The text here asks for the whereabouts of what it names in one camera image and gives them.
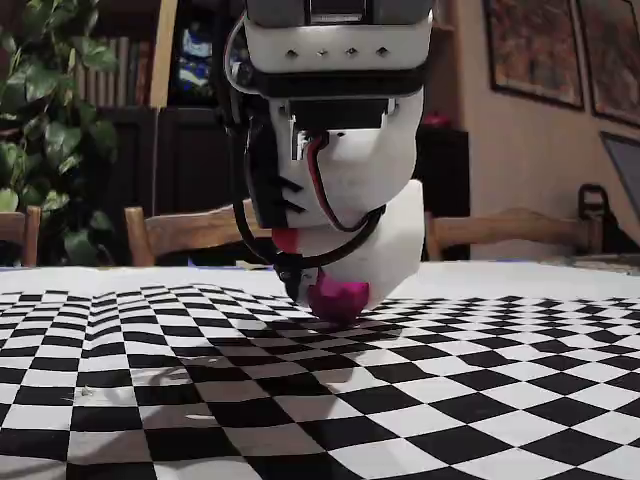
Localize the white gripper body red mount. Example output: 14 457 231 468
272 179 427 287

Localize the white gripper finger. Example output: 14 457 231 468
369 259 427 304

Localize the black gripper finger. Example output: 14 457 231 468
274 252 322 304

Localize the pink faceted ball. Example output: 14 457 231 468
305 272 371 326

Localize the blue tape strip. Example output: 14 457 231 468
189 259 276 270

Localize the black white checkered mat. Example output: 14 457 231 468
0 259 640 480

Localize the dark wooden cabinet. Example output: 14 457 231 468
157 107 471 264
97 105 161 266

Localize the starry night painting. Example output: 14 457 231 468
177 27 236 106

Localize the row of old books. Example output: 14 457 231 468
74 37 154 107

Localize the green leafy houseplant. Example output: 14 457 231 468
0 0 119 269

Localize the black camera cable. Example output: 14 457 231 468
214 19 389 269

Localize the red white servo cable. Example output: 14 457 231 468
302 132 389 234

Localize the framed wall picture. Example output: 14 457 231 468
483 0 585 111
577 0 640 124

